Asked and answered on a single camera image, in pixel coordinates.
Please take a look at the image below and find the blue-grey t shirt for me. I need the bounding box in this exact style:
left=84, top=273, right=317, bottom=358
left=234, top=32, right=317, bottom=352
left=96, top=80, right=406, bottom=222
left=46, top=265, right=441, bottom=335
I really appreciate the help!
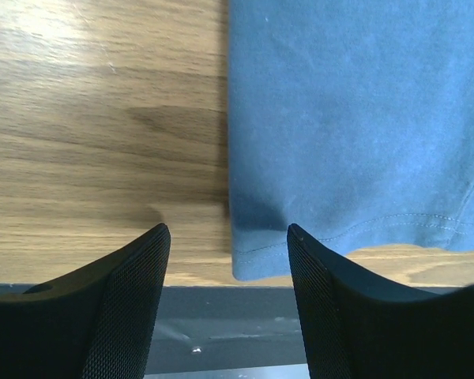
left=228, top=1, right=474, bottom=281

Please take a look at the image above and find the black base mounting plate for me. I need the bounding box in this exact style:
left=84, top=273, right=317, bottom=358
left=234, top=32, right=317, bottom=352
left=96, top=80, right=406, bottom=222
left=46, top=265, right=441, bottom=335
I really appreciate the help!
left=0, top=282, right=474, bottom=374

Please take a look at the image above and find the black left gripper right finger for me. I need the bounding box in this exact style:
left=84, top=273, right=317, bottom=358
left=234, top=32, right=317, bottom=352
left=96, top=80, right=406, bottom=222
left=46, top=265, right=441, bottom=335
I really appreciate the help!
left=287, top=224, right=474, bottom=378

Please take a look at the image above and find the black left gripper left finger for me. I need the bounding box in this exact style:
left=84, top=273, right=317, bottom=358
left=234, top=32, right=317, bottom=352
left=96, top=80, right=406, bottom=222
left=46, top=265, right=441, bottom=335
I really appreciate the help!
left=0, top=224, right=171, bottom=378

